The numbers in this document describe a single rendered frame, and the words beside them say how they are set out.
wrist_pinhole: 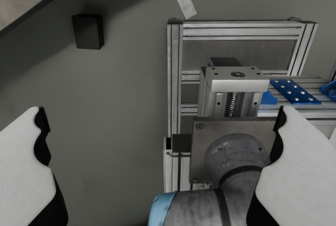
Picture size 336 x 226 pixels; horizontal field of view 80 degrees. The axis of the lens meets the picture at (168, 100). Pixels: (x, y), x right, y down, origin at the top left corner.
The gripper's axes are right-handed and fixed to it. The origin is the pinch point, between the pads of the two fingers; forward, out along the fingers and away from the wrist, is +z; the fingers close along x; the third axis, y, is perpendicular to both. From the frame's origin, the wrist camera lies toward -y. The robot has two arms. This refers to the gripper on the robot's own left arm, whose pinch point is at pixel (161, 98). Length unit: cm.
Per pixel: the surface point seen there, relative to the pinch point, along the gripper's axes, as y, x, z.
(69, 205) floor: 215, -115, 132
